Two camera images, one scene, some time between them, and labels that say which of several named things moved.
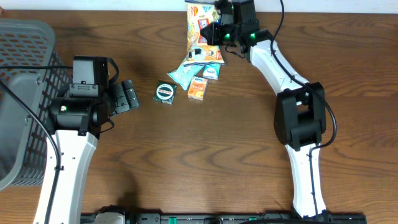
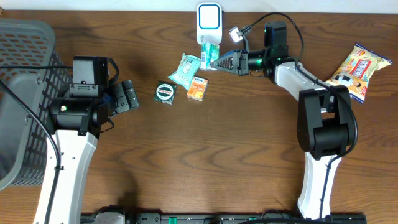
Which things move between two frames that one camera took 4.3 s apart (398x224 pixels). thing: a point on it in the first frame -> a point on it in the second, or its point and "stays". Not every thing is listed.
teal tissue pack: (211, 71) -> (209, 53)
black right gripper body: (222, 33) -> (254, 58)
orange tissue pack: (198, 88) stays
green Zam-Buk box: (165, 92) stays
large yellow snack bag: (199, 52) -> (355, 73)
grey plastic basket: (23, 135) stays
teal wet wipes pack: (185, 73) stays
